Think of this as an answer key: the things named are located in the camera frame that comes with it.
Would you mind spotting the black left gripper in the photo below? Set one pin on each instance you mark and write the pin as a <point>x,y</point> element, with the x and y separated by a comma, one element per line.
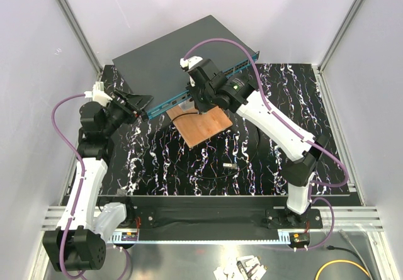
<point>135,104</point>

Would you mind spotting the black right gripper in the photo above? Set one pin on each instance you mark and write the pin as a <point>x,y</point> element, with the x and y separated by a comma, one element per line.
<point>192,88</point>

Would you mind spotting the grey network switch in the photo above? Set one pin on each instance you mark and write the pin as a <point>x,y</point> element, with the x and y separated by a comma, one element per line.
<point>153,69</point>

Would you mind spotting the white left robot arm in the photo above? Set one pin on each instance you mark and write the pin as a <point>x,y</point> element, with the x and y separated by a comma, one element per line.
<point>78,243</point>

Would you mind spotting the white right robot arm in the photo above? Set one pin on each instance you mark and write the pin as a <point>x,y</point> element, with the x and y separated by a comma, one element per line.
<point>245,100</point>

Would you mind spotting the wooden board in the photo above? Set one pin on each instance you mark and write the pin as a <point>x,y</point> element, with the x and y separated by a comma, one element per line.
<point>196,128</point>

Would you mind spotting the black marble mat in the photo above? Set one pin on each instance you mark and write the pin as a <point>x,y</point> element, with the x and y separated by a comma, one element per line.
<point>171,155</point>

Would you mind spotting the white packets pile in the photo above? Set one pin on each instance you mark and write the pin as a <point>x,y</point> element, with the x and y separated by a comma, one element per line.
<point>244,268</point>

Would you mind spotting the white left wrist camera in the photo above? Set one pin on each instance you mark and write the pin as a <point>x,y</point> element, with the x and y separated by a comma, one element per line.
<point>98,94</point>

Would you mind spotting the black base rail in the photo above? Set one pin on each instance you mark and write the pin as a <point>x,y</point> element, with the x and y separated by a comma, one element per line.
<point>211,218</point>

